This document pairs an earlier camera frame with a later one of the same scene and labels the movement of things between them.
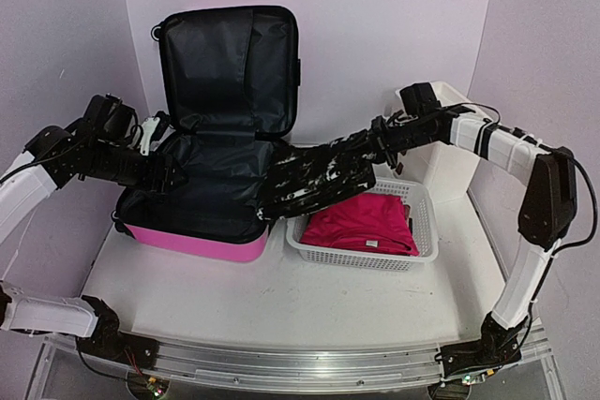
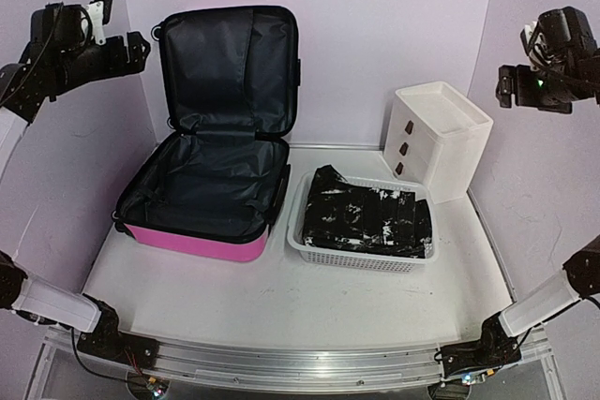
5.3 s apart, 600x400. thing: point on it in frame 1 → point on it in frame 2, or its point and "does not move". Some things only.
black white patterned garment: [298, 176] → [365, 219]
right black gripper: [379, 139] → [524, 96]
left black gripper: [159, 184] → [117, 65]
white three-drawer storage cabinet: [448, 170] does not move
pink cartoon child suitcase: [230, 85] does not move
